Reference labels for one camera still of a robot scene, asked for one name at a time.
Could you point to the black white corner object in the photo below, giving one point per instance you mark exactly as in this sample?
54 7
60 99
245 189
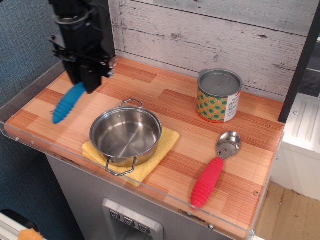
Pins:
11 223

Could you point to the white toy sink unit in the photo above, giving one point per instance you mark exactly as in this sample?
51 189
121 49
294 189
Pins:
297 163

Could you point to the dark right vertical post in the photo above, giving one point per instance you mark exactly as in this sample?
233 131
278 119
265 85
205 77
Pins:
301 67

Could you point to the silver dispenser button panel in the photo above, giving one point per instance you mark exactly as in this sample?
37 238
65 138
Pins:
127 224

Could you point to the blue handled metal fork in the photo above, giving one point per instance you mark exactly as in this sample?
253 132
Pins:
67 103

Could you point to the grey toy fridge cabinet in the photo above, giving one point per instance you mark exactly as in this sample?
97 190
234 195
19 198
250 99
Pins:
85 190

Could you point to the stainless steel pot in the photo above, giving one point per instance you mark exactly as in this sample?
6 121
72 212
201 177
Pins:
127 135

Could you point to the black vertical post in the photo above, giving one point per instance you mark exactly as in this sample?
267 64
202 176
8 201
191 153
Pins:
107 42

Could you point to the green orange patterned tin can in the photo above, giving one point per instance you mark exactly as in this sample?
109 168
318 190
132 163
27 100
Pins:
218 95

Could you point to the yellow folded cloth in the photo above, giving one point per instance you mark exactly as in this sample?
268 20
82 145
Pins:
166 143

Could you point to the red handled metal spoon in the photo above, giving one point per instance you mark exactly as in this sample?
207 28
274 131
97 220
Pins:
227 146

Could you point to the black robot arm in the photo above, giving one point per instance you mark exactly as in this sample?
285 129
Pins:
75 11

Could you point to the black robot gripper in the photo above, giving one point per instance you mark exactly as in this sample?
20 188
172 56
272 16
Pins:
79 48

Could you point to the orange plush object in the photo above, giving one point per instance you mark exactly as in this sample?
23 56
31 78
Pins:
30 234

